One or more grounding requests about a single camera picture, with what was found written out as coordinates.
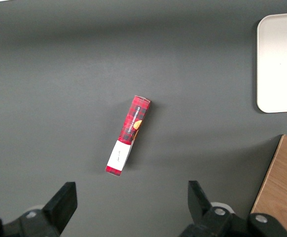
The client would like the white plastic tray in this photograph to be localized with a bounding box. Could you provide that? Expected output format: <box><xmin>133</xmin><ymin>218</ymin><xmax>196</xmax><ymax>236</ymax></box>
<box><xmin>256</xmin><ymin>11</ymin><xmax>287</xmax><ymax>114</ymax></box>

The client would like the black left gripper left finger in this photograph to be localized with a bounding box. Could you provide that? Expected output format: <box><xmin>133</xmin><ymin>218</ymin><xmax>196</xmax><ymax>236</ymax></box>
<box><xmin>0</xmin><ymin>182</ymin><xmax>78</xmax><ymax>237</ymax></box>

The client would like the red plaid shortbread box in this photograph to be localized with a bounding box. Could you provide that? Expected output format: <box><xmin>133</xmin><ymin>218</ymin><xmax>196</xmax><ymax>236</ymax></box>
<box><xmin>105</xmin><ymin>95</ymin><xmax>151</xmax><ymax>178</ymax></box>

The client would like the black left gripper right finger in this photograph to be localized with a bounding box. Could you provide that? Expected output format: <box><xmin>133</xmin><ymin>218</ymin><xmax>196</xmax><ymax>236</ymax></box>
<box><xmin>179</xmin><ymin>180</ymin><xmax>287</xmax><ymax>237</ymax></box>

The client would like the light wooden board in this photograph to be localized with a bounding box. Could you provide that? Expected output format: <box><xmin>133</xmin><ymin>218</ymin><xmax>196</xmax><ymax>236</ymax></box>
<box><xmin>251</xmin><ymin>134</ymin><xmax>287</xmax><ymax>237</ymax></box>

